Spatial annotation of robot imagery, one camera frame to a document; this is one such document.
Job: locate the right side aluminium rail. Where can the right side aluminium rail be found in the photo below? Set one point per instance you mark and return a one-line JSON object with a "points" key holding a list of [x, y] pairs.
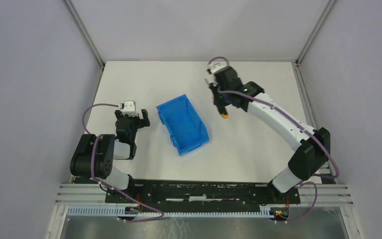
{"points": [[327, 169]]}

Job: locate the aluminium corner post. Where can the aluminium corner post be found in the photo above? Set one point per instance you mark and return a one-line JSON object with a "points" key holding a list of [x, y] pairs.
{"points": [[317, 27], [84, 32]]}

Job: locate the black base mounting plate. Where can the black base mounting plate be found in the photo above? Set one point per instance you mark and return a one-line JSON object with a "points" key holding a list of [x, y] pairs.
{"points": [[170, 196]]}

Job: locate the right aluminium corner post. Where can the right aluminium corner post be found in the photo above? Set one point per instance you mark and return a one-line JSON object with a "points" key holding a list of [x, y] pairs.
{"points": [[317, 27]]}

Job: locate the blue plastic bin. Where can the blue plastic bin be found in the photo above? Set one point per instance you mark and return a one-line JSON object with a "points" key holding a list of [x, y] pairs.
{"points": [[186, 130]]}

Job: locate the white slotted cable duct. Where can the white slotted cable duct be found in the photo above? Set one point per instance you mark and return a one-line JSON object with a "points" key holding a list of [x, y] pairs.
{"points": [[124, 211]]}

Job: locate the left aluminium corner post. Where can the left aluminium corner post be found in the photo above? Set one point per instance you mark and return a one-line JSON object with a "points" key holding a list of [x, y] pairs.
{"points": [[84, 32]]}

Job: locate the aluminium front frame rail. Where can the aluminium front frame rail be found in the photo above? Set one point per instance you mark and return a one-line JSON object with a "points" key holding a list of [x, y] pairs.
{"points": [[328, 195]]}

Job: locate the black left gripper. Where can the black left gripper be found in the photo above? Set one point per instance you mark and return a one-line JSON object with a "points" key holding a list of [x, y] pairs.
{"points": [[133, 119]]}

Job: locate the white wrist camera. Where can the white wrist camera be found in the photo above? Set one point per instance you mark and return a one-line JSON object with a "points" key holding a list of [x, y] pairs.
{"points": [[215, 67], [128, 109]]}

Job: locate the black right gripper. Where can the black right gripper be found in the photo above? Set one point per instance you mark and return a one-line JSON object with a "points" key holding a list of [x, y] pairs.
{"points": [[218, 95]]}

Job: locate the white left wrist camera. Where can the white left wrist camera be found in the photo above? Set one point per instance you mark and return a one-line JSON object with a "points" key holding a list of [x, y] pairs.
{"points": [[128, 109]]}

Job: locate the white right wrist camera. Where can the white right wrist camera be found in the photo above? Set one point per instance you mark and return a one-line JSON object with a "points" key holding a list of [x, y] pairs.
{"points": [[215, 67]]}

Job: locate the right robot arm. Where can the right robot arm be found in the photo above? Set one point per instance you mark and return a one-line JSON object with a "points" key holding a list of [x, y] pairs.
{"points": [[311, 146]]}

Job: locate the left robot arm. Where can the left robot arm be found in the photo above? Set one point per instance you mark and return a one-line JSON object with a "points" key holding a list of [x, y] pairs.
{"points": [[94, 155]]}

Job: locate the yellow black screwdriver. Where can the yellow black screwdriver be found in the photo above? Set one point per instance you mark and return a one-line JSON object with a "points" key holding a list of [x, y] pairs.
{"points": [[219, 94]]}

